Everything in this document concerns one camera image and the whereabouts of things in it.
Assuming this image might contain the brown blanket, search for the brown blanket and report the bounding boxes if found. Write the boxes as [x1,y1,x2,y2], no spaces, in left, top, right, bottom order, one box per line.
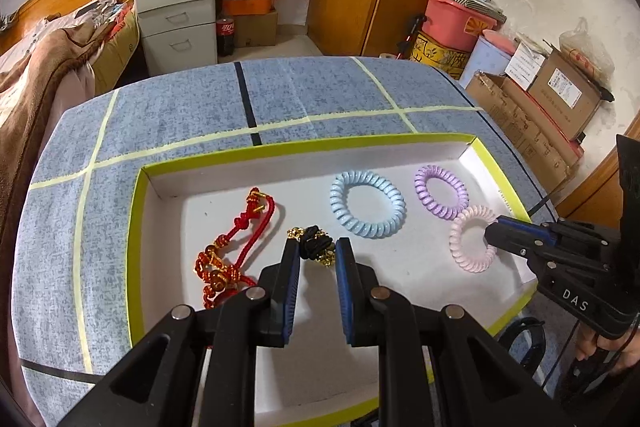
[0,24,96,188]

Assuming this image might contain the light blue round container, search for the light blue round container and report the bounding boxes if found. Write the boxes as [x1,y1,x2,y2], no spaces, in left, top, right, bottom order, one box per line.
[465,29,516,82]

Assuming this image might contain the person's right hand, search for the person's right hand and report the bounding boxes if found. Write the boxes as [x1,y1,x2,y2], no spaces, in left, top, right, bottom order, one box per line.
[574,314,640,375]

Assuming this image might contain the white tray with green rim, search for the white tray with green rim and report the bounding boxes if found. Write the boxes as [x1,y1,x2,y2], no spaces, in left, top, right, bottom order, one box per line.
[125,133,553,427]

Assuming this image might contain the black cable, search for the black cable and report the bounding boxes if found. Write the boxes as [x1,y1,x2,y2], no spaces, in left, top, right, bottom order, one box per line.
[540,322,640,408]

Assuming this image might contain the yellow patterned tin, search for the yellow patterned tin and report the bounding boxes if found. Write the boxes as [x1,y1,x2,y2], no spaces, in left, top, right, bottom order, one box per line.
[410,32,471,80]

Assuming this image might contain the white cardboard boxes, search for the white cardboard boxes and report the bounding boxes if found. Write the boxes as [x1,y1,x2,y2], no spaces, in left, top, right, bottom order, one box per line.
[504,39,553,90]

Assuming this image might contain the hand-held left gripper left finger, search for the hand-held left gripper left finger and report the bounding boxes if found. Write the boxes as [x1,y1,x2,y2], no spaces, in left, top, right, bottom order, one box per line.
[57,237,302,427]

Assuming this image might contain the olive bed mattress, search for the olive bed mattress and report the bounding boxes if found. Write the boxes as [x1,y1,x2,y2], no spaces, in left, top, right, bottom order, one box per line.
[92,4,142,95]

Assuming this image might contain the patterned bedding pile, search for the patterned bedding pile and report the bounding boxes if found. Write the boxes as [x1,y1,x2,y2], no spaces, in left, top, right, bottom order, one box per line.
[75,0,135,38]

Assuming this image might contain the blue spiral hair tie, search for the blue spiral hair tie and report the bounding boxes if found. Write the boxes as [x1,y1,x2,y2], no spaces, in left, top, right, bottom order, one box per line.
[329,170,406,239]

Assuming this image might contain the small brown cardboard box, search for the small brown cardboard box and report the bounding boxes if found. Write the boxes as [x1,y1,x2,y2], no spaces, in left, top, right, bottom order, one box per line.
[232,9,278,48]

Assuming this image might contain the pink plastic bucket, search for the pink plastic bucket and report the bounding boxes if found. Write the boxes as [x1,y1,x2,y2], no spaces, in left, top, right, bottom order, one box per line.
[424,0,501,52]

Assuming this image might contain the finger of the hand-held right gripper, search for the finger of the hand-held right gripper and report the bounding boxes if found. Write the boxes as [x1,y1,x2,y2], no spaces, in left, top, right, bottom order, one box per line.
[484,227,558,275]
[497,216,561,243]

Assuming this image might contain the black and gold bracelet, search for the black and gold bracelet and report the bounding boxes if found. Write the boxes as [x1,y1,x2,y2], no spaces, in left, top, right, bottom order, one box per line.
[286,224,337,267]

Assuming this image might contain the black fabric band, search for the black fabric band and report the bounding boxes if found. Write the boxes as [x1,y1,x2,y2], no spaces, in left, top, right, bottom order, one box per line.
[500,316,547,380]

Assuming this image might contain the clear plastic bag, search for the clear plastic bag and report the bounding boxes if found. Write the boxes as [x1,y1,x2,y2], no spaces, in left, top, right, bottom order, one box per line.
[559,18,615,82]

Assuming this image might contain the labelled brown cardboard box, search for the labelled brown cardboard box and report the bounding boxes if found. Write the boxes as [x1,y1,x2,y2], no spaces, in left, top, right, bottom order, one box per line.
[527,49,603,140]

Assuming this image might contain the grey drawer cabinet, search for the grey drawer cabinet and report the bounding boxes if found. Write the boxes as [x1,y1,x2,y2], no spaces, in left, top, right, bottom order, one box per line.
[132,0,219,78]

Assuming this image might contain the red rope bracelet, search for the red rope bracelet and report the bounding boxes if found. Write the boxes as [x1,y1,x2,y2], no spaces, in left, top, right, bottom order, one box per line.
[194,187,277,310]

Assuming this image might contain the purple spiral hair tie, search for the purple spiral hair tie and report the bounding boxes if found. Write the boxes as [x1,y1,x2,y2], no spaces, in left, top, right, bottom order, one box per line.
[414,164,469,219]

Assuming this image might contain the wooden door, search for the wooden door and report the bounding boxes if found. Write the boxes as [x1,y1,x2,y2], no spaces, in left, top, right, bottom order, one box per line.
[556,114,640,228]

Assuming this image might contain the orange box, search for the orange box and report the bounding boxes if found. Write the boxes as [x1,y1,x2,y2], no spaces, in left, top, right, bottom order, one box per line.
[222,0,275,16]

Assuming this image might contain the red and black pole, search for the red and black pole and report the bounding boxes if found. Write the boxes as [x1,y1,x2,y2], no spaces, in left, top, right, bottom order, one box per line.
[397,14,426,60]

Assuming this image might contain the cola bottle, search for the cola bottle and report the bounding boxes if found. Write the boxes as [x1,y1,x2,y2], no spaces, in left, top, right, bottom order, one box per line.
[216,18,236,56]

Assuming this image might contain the large open cardboard carton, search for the large open cardboard carton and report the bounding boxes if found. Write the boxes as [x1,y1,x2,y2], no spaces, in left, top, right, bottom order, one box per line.
[465,72,586,180]

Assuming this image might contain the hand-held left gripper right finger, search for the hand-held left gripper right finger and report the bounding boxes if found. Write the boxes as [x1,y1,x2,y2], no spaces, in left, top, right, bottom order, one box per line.
[335,237,578,427]

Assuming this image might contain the pink spiral hair tie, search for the pink spiral hair tie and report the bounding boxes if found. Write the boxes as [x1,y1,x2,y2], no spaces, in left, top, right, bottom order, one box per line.
[448,205,499,274]

